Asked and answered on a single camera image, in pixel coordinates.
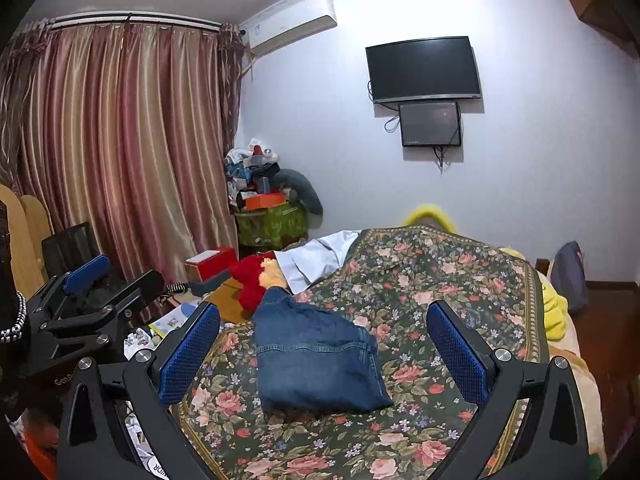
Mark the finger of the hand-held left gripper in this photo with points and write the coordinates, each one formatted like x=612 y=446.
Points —
x=87 y=272
x=145 y=285

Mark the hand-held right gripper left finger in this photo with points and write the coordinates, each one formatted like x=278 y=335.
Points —
x=190 y=355

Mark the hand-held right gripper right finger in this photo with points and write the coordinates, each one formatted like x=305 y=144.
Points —
x=457 y=355

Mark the blue denim jeans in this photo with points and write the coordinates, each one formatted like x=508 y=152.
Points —
x=315 y=355

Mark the yellow white booklet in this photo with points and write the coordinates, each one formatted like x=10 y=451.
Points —
x=170 y=322

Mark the brown cardboard box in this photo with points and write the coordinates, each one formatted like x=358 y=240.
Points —
x=225 y=305

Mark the wooden headboard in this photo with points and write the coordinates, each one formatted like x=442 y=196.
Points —
x=35 y=240

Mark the red white box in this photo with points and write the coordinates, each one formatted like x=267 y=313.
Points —
x=212 y=262

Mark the dark floral blanket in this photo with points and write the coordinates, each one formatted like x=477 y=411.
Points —
x=400 y=285

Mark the red plush toy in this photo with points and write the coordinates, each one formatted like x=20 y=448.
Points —
x=252 y=285

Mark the beige plush blanket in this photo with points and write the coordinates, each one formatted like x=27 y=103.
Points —
x=567 y=342

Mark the striped red gold curtain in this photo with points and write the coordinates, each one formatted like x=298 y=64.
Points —
x=125 y=160

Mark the grey backpack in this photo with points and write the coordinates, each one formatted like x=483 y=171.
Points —
x=570 y=280

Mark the green patterned box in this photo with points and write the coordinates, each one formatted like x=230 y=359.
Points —
x=272 y=227

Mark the orange box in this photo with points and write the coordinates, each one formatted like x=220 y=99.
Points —
x=265 y=201

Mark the pile of household clutter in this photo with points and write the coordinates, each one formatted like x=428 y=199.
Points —
x=250 y=170

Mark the white cloth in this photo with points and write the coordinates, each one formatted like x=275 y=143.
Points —
x=315 y=260

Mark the grey plush pillow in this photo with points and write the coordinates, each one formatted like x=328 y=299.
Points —
x=305 y=190

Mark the white air conditioner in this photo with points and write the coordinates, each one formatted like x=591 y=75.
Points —
x=285 y=27

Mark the wooden bed frame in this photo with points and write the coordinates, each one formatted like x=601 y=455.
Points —
x=542 y=267

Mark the small black wall monitor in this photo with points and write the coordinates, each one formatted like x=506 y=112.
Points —
x=430 y=124

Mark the white curtain rail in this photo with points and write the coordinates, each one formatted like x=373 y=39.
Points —
x=135 y=21

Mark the black wall television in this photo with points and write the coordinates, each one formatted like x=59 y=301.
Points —
x=422 y=67

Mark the wooden door frame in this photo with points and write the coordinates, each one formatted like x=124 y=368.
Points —
x=595 y=0

